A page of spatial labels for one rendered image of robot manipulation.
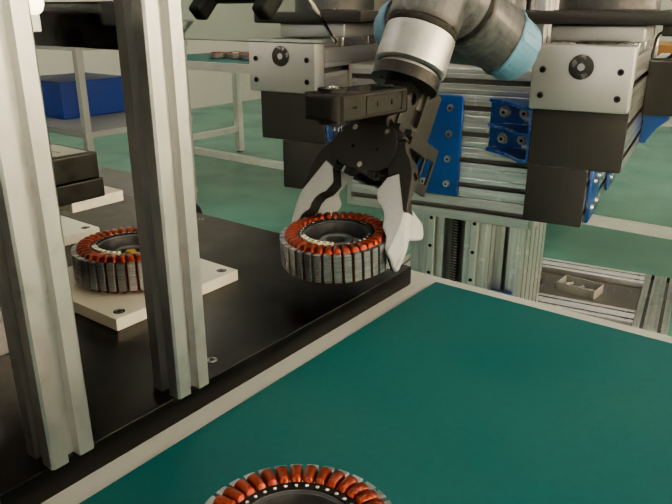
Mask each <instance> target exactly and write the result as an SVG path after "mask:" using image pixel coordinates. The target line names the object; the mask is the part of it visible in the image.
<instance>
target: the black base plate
mask: <svg viewBox="0 0 672 504"><path fill-rule="evenodd" d="M123 199H124V200H123V201H119V202H115V203H111V204H107V205H103V206H99V207H95V208H91V209H87V210H83V211H79V212H76V213H71V212H68V211H64V210H61V209H59V210H60V215H61V216H64V217H67V218H71V219H74V220H77V221H80V222H84V223H87V224H90V225H93V226H97V227H99V230H100V232H102V231H103V230H108V231H109V230H110V229H112V228H115V229H116V230H117V229H118V228H119V227H123V228H124V229H125V231H126V227H128V226H131V227H133V230H134V227H135V226H137V220H136V210H135V201H134V197H133V196H129V195H125V194H123ZM196 215H197V228H198V242H199V255H200V259H204V260H207V261H210V262H213V263H217V264H220V265H223V266H226V267H230V268H233V269H236V270H238V280H237V281H234V282H232V283H230V284H227V285H225V286H223V287H220V288H218V289H216V290H213V291H211V292H209V293H206V294H204V295H202V296H203V309H204V323H205V336H206V350H207V363H208V377H209V384H207V385H205V386H204V387H202V388H200V389H198V388H196V387H194V386H191V394H189V395H188V396H186V397H184V398H182V399H176V398H174V397H172V396H170V394H169V388H168V389H166V390H165V391H163V392H162V391H160V390H158V389H156V388H154V380H153V370H152V361H151V351H150V342H149V333H148V323H147V319H145V320H143V321H140V322H138V323H136V324H133V325H131V326H129V327H126V328H124V329H122V330H119V331H116V330H114V329H111V328H109V327H107V326H105V325H102V324H100V323H98V322H96V321H93V320H91V319H89V318H87V317H84V316H82V315H80V314H78V313H75V319H76V326H77V333H78V339H79V346H80V353H81V360H82V367H83V373H84V380H85V387H86V394H87V401H88V408H89V414H90V421H91V428H92V435H93V442H94V448H93V449H92V450H90V451H88V452H86V453H85V454H83V455H81V456H80V455H78V454H77V453H75V452H72V453H70V454H68V458H69V463H67V464H65V465H63V466H61V467H60V468H58V469H56V470H50V469H49V468H48V467H46V466H45V465H43V461H42V457H40V458H38V459H35V458H33V457H32V456H30V455H29V454H28V451H27V445H26V440H25V435H24V429H23V424H22V419H21V413H20V408H19V403H18V397H17V392H16V387H15V381H14V376H13V371H12V365H11V360H10V355H9V353H8V354H5V355H3V356H0V504H41V503H43V502H44V501H46V500H48V499H49V498H51V497H53V496H54V495H56V494H58V493H59V492H61V491H63V490H64V489H66V488H68V487H70V486H71V485H73V484H75V483H76V482H78V481H80V480H81V479H83V478H85V477H86V476H88V475H90V474H91V473H93V472H95V471H97V470H98V469H100V468H102V467H103V466H105V465H107V464H108V463H110V462H112V461H113V460H115V459H117V458H118V457H120V456H122V455H123V454H125V453H127V452H129V451H130V450H132V449H134V448H135V447H137V446H139V445H140V444H142V443H144V442H145V441H147V440H149V439H150V438H152V437H154V436H155V435H157V434H159V433H161V432H162V431H164V430H166V429H167V428H169V427H171V426H172V425H174V424H176V423H177V422H179V421H181V420H182V419H184V418H186V417H188V416H189V415H191V414H193V413H194V412H196V411H198V410H199V409H201V408H203V407H204V406H206V405H208V404H209V403H211V402H213V401H214V400H216V399H218V398H220V397H221V396H223V395H225V394H226V393H228V392H230V391H231V390H233V389H235V388H236V387H238V386H240V385H241V384H243V383H245V382H246V381H248V380H250V379H252V378H253V377H255V376H257V375H258V374H260V373H262V372H263V371H265V370H267V369H268V368H270V367H272V366H273V365H275V364H277V363H278V362H280V361H282V360H284V359H285V358H287V357H289V356H290V355H292V354H294V353H295V352H297V351H299V350H300V349H302V348H304V347H305V346H307V345H309V344H311V343H312V342H314V341H316V340H317V339H319V338H321V337H322V336H324V335H326V334H327V333H329V332H331V331H332V330H334V329H336V328H337V327H339V326H341V325H343V324H344V323H346V322H348V321H349V320H351V319H353V318H354V317H356V316H358V315H359V314H361V313H363V312H364V311H366V310H368V309H369V308H371V307H373V306H375V305H376V304H378V303H380V302H381V301H383V300H385V299H386V298H388V297H390V296H391V295H393V294H395V293H396V292H398V291H400V290H401V289H403V288H405V287H407V286H408V285H410V283H411V266H407V265H403V264H401V267H400V269H399V271H398V272H392V271H391V268H390V265H389V267H388V268H387V269H385V271H383V272H382V273H379V274H378V275H376V276H373V277H371V278H368V279H366V280H360V281H358V282H350V283H348V284H346V283H344V281H343V279H342V283H341V284H335V283H334V280H333V283H332V284H326V283H323V284H319V283H317V282H314V283H312V282H310V281H305V280H302V279H299V278H298V277H294V276H292V275H291V274H289V273H288V272H287V271H286V270H285V269H284V268H283V266H282V261H281V249H280V233H276V232H272V231H268V230H264V229H260V228H256V227H252V226H248V225H244V224H240V223H236V222H232V221H228V220H225V219H221V218H217V217H213V216H209V215H205V214H201V213H197V212H196Z"/></svg>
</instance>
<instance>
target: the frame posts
mask: <svg viewBox="0 0 672 504"><path fill-rule="evenodd" d="M113 3H114V13H115V22H116V32H117V41H118V50H119V60H120V69H121V79H122V88H123V97H124V107H125V116H126V126H127V135H128V144H129V154H130V163H131V173H132V182H133V191H134V201H135V210H136V220H137V229H138V239H139V248H140V257H141V267H142V276H143V286H144V295H145V304H146V314H147V323H148V333H149V342H150V351H151V361H152V370H153V380H154V388H156V389H158V390H160V391H162V392H163V391H165V390H166V389H168V388H169V394H170V396H172V397H174V398H176V399H182V398H184V397H186V396H188V395H189V394H191V386H194V387H196V388H198V389H200V388H202V387H204V386H205V385H207V384H209V377H208V363H207V350H206V336H205V323H204V309H203V296H202V282H201V269H200V255H199V242H198V228H197V215H196V201H195V188H194V174H193V161H192V147H191V134H190V120H189V107H188V93H187V80H186V66H185V53H184V39H183V26H182V13H181V0H113ZM0 307H1V312H2V317H3V323H4V328H5V333H6V339H7V344H8V349H9V355H10V360H11V365H12V371H13V376H14V381H15V387H16V392H17V397H18V403H19V408H20V413H21V419H22V424H23V429H24V435H25V440H26V445H27V451H28V454H29V455H30V456H32V457H33V458H35V459H38V458H40V457H42V461H43V465H45V466H46V467H48V468H49V469H50V470H56V469H58V468H60V467H61V466H63V465H65V464H67V463H69V458H68V454H70V453H72V452H75V453H77V454H78V455H80V456H81V455H83V454H85V453H86V452H88V451H90V450H92V449H93V448H94V442H93V435H92V428H91V421H90V414H89V408H88V401H87V394H86V387H85V380H84V373H83V367H82V360H81V353H80V346H79V339H78V333H77V326H76V319H75V312H74V305H73V298H72V292H71V285H70V278H69V271H68V264H67V257H66V251H65V244H64V237H63V230H62V223H61V216H60V210H59V203H58V196H57V189H56V182H55V176H54V169H53V162H52V155H51V148H50V141H49V135H48V128H47V121H46V114H45V107H44V100H43V94H42V87H41V80H40V73H39V66H38V59H37V53H36V46H35V39H34V32H33V25H32V19H31V12H30V5H29V0H0Z"/></svg>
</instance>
